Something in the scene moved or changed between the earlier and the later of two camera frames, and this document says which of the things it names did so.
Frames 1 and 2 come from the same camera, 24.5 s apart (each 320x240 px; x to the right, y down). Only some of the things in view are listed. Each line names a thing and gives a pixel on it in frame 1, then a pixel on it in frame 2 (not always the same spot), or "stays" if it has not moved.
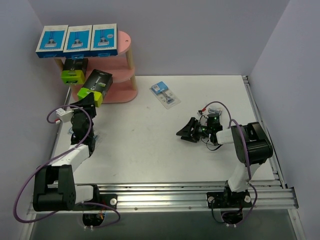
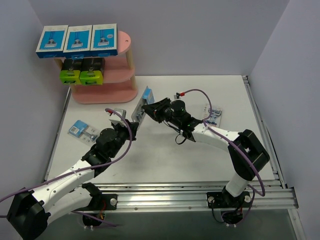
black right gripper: x=195 y=130 → x=155 y=110
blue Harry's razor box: x=53 y=42 stays
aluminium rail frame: x=277 y=194 stays
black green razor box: x=98 y=83 → x=93 y=69
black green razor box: x=74 y=71 stays
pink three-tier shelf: x=123 y=89 stays
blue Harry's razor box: x=104 y=40 stays
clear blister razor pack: x=165 y=95 → x=146 y=98
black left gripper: x=88 y=106 → x=127 y=130
